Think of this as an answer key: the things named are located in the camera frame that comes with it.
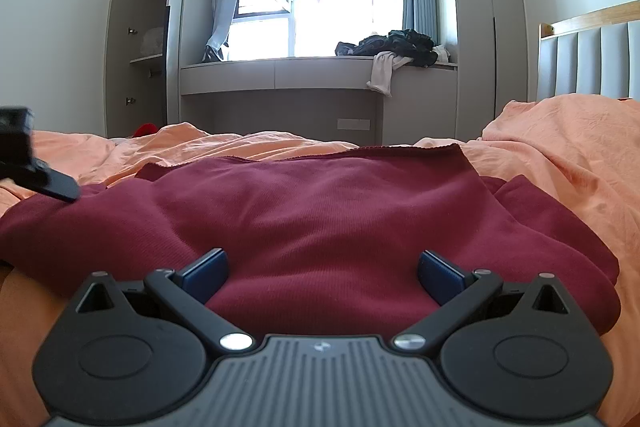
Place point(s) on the red item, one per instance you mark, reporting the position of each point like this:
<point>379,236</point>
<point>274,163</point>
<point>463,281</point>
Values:
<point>145,130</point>

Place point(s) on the white folded bedding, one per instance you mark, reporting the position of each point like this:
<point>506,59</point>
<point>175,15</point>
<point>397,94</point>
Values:
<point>152,42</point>

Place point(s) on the white hanging garment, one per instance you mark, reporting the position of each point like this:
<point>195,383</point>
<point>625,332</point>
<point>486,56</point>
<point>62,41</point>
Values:
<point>382,74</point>

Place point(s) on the grey open wardrobe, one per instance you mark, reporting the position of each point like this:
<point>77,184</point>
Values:
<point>120,57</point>

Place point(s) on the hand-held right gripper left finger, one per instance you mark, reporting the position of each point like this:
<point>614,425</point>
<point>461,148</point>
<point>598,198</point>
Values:
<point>206,274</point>

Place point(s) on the small white cloth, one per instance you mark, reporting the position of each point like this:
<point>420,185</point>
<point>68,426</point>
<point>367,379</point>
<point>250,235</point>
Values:
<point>441,53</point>

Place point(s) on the white wall socket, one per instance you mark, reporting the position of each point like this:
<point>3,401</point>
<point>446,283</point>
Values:
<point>354,124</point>

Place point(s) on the maroon garment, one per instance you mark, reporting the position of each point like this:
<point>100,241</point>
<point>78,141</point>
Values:
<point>325,217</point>

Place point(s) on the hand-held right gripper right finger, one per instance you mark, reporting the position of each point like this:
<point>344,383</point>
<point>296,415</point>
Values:
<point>439,274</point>

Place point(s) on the grey window seat cabinet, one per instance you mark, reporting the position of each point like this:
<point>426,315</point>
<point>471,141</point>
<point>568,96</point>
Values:
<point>280,79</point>

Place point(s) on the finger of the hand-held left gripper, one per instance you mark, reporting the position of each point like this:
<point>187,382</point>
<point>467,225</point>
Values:
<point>50,182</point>

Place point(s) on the orange duvet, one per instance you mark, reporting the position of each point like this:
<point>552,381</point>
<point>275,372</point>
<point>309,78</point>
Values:
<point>560,147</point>

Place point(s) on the tall grey closed wardrobe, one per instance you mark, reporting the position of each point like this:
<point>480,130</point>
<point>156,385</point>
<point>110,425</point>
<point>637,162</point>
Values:
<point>480,22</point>

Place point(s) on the pile of dark clothes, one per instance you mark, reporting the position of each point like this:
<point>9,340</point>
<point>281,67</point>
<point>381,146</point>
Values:
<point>400,44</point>

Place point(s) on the grey padded wooden headboard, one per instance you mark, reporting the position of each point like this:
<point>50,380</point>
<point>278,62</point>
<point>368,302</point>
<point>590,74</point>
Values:
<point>590,62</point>

